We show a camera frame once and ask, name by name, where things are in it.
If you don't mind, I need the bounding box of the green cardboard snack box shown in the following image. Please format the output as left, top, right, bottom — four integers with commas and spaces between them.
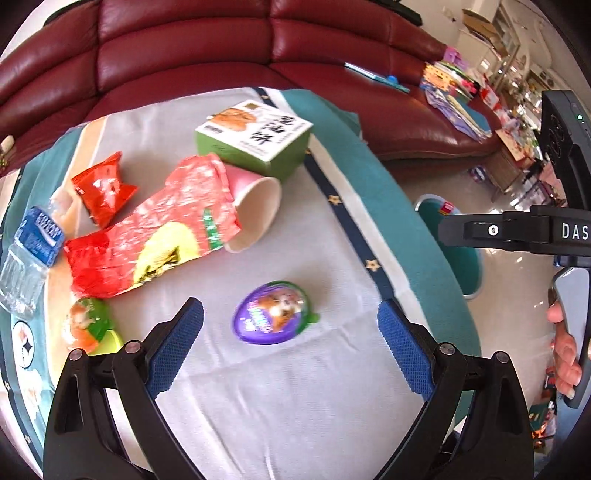
194, 99, 315, 181

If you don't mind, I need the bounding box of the green orange egg toy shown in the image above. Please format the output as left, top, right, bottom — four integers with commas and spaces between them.
65, 296, 124, 356

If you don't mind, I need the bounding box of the open cardboard box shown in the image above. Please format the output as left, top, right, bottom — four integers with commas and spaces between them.
462, 9, 499, 47

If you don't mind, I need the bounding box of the teal plastic bucket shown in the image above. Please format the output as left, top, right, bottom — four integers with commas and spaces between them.
414, 194, 485, 301

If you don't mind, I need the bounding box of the wooden side table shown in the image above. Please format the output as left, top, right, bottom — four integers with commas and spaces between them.
489, 129, 546, 204

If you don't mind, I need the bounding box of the clear bottle with blue label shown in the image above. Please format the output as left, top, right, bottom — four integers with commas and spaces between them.
0, 187, 79, 319

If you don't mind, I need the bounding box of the dark red leather sofa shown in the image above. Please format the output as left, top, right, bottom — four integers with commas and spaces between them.
0, 0, 504, 181

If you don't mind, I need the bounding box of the purple plastic egg toy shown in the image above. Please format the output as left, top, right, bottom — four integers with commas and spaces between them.
232, 280, 321, 344

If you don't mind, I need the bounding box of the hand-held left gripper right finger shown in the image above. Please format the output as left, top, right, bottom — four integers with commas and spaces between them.
376, 299, 536, 480

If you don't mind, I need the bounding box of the small red snack packet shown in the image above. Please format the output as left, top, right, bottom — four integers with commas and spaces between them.
71, 152, 139, 229

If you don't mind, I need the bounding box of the large red yellow snack bag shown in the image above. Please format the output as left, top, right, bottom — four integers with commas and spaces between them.
64, 154, 243, 300

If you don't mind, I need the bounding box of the person's right hand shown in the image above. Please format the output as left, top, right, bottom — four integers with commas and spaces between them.
546, 300, 583, 398

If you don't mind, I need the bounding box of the pink paper cup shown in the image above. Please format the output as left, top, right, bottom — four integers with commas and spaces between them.
224, 166, 282, 254

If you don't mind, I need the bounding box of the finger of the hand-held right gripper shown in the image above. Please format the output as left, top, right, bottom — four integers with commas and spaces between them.
436, 210, 533, 253

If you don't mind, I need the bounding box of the pile of colourful books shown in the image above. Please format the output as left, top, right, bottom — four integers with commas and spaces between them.
420, 46, 483, 107

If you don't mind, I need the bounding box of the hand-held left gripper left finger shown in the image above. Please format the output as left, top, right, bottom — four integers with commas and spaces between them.
43, 298, 206, 480

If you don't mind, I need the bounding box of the thin teal book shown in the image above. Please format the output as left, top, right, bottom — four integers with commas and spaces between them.
344, 62, 411, 93

